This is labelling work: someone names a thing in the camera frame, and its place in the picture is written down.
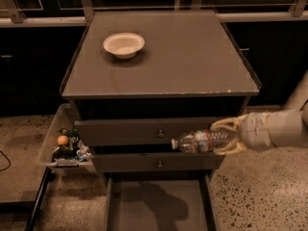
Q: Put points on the crumpled snack wrappers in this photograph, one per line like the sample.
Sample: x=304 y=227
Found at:
x=78 y=152

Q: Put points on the grey bottom drawer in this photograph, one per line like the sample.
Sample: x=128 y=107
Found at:
x=160 y=201

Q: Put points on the metal railing frame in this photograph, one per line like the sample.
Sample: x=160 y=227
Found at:
x=45 y=13

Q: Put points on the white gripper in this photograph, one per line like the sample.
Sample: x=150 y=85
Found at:
x=255 y=131

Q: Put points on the clear plastic storage bin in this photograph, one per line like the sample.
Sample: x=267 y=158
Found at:
x=62 y=119

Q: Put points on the grey top drawer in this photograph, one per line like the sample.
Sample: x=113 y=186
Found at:
x=113 y=132

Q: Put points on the grey drawer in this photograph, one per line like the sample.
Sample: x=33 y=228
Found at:
x=160 y=201
x=113 y=132
x=141 y=162

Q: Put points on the orange ball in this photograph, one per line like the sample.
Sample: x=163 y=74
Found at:
x=63 y=140

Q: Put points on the grey middle drawer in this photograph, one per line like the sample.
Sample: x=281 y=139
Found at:
x=141 y=162

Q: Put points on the grey drawer cabinet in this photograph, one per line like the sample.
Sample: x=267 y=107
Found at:
x=189 y=67

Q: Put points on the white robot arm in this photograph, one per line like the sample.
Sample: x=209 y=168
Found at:
x=289 y=126

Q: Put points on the green toy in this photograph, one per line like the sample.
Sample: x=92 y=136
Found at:
x=71 y=134

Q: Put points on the black floor rail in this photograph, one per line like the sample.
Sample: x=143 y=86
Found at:
x=38 y=200

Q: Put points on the clear plastic water bottle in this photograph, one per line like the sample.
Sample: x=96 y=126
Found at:
x=202 y=141

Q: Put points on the white paper bowl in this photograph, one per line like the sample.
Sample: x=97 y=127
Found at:
x=123 y=45

